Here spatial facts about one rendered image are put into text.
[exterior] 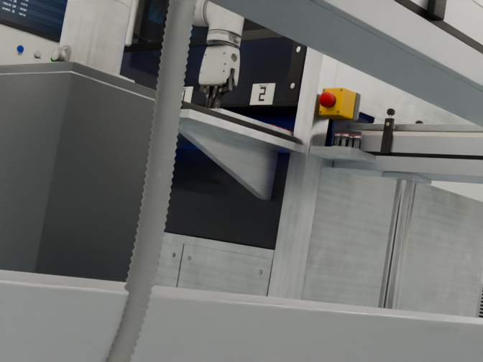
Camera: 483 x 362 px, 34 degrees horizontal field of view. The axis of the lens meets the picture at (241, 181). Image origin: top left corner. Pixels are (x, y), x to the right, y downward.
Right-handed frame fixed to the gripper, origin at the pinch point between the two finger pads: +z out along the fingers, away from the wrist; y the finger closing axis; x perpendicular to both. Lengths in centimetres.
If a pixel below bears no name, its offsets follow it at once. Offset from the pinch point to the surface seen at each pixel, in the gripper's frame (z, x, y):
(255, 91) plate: -10.3, -23.5, 9.6
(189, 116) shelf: 6.1, 16.2, -11.0
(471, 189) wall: -46, -484, 192
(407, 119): -12, -66, -13
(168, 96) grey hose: 21, 88, -92
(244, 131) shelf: 5.5, -1.5, -11.1
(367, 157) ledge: 5.7, -30.8, -26.2
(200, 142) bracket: 9.7, 4.4, -2.6
